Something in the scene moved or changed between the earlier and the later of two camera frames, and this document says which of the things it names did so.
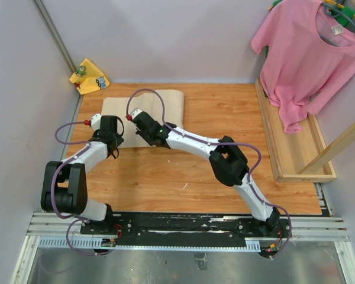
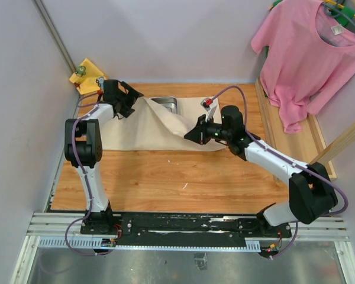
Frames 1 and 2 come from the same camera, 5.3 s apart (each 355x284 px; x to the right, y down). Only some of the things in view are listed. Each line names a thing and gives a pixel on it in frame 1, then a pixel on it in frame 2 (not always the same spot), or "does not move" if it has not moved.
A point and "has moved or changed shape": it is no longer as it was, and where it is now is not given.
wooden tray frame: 289,152 does not move
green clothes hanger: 344,15 does not move
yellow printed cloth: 89,78 does not move
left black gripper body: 119,140 to 123,100
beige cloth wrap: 166,106 has moved or changed shape
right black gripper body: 146,137 to 215,131
